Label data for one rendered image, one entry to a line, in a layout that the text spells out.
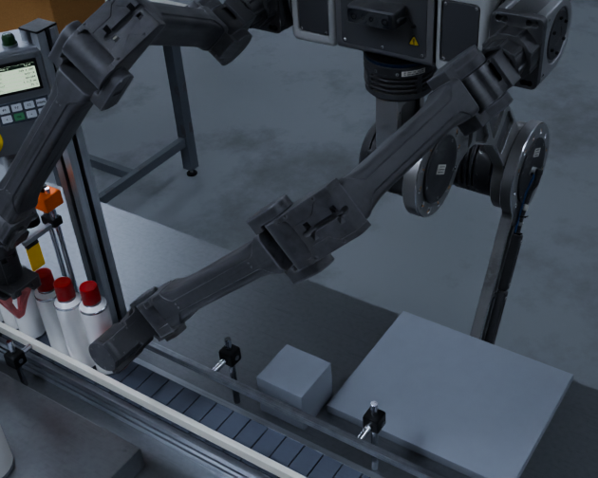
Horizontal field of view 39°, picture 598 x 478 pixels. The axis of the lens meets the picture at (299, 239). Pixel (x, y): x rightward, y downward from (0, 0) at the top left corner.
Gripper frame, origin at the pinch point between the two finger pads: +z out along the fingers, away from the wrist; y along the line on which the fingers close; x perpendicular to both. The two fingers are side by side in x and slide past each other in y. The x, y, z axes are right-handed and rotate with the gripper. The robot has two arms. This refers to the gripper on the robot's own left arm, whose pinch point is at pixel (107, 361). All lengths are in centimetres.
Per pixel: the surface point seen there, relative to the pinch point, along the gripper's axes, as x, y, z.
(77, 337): -7.2, 0.4, 0.6
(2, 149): -38.7, -5.1, -17.6
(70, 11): -102, -127, 72
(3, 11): -121, -118, 87
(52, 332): -11.4, 0.7, 5.3
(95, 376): 0.3, 2.7, 2.1
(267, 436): 29.5, -2.3, -16.3
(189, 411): 17.1, -0.8, -6.7
